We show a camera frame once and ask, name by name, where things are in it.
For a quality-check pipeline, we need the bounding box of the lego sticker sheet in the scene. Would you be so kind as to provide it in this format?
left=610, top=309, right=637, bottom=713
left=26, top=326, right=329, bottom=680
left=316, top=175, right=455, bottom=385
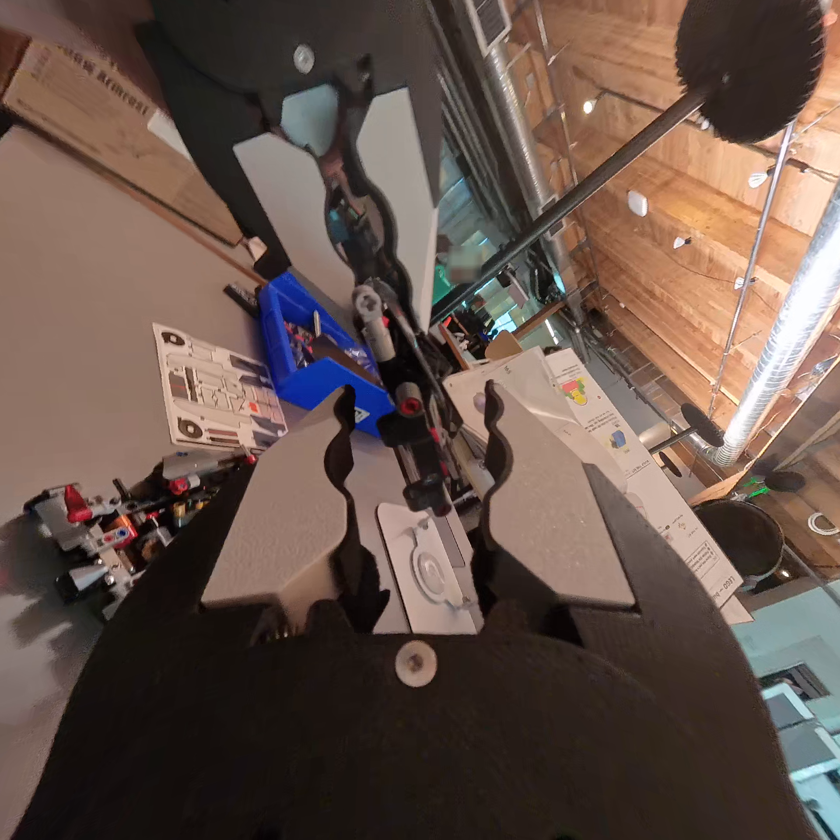
left=152, top=322, right=290, bottom=452

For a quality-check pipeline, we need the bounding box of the large black fuzzy disc pole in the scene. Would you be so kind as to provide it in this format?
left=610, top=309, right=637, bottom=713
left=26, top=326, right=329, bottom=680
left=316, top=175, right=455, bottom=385
left=430, top=0, right=829, bottom=327

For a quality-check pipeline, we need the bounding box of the small black fuzzy disc pole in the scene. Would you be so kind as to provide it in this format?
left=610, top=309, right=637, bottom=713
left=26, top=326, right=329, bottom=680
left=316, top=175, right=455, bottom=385
left=656, top=402, right=726, bottom=476

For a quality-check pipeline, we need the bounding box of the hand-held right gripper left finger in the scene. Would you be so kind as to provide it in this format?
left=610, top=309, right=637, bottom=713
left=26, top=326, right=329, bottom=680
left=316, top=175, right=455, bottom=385
left=200, top=384, right=365, bottom=613

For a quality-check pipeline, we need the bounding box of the small blue parts bin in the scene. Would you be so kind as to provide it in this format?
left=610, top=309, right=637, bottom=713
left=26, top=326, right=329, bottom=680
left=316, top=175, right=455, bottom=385
left=258, top=270, right=396, bottom=438

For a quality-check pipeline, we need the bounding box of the grey ceiling duct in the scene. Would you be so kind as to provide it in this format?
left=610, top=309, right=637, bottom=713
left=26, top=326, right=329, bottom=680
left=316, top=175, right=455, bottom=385
left=482, top=39, right=581, bottom=283

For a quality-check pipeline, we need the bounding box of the lego car model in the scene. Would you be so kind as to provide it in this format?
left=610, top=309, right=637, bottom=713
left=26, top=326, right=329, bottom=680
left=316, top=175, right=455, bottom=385
left=23, top=446, right=260, bottom=623

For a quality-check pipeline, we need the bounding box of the white booklet stand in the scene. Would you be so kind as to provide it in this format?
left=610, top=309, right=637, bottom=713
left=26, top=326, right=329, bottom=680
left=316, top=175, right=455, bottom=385
left=376, top=502, right=484, bottom=635

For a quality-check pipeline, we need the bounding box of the black bucket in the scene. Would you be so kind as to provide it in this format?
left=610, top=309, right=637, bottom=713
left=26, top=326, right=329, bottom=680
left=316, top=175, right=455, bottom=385
left=692, top=499, right=786, bottom=586

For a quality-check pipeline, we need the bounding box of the printed instruction sheet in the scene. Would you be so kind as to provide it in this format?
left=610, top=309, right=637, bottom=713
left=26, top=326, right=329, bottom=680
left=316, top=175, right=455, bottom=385
left=545, top=346, right=756, bottom=626

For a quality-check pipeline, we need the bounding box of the grey black lego assembly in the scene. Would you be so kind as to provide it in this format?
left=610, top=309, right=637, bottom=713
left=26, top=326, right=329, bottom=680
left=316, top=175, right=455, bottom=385
left=325, top=276, right=501, bottom=521

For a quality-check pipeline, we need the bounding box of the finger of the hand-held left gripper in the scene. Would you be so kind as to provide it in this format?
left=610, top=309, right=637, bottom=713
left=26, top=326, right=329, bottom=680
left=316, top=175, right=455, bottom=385
left=354, top=85, right=441, bottom=329
left=233, top=130, right=368, bottom=322

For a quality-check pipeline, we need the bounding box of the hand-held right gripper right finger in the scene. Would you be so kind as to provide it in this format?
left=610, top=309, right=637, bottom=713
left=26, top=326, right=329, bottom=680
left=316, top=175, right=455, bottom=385
left=478, top=379, right=637, bottom=608

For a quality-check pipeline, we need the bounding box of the brown cardboard box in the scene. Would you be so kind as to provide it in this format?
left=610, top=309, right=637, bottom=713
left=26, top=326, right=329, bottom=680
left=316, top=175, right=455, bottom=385
left=0, top=33, right=249, bottom=249

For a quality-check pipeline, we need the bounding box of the silver ventilation duct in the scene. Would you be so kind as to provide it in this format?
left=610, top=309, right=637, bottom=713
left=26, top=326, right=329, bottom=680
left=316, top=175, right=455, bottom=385
left=709, top=190, right=840, bottom=468

